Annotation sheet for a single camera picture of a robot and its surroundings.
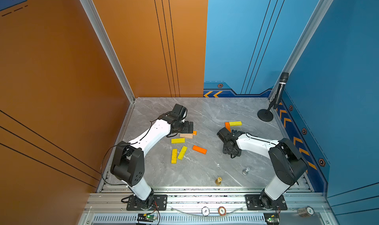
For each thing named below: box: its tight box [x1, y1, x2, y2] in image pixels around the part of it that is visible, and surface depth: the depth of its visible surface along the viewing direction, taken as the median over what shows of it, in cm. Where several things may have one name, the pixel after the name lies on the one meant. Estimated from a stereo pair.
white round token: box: [201, 206, 210, 217], surface depth 72 cm
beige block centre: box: [179, 133, 193, 139], surface depth 98 cm
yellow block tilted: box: [177, 146, 188, 161], surface depth 92 cm
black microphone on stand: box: [257, 72, 290, 122], surface depth 94 cm
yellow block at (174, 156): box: [171, 148, 179, 164], surface depth 91 cm
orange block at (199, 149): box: [191, 145, 208, 155], surface depth 93 cm
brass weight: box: [215, 176, 223, 186], surface depth 80 cm
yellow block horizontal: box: [170, 137, 186, 144], surface depth 96 cm
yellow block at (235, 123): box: [228, 120, 243, 127], surface depth 106 cm
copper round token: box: [217, 206, 227, 217], surface depth 72 cm
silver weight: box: [242, 167, 251, 176], surface depth 83 cm
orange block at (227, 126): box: [224, 121, 232, 133], surface depth 104 cm
